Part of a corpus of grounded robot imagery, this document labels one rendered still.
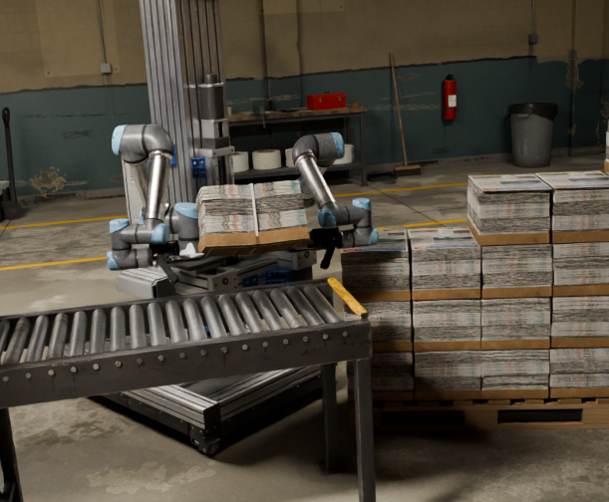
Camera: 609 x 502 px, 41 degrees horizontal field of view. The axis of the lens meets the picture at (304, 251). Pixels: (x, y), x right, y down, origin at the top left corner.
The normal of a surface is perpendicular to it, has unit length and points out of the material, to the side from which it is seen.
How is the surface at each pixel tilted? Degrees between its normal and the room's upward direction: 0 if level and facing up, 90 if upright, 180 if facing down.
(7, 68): 90
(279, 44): 90
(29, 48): 90
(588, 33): 90
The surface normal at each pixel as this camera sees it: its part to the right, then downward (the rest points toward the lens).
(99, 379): 0.22, 0.24
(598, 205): -0.06, 0.25
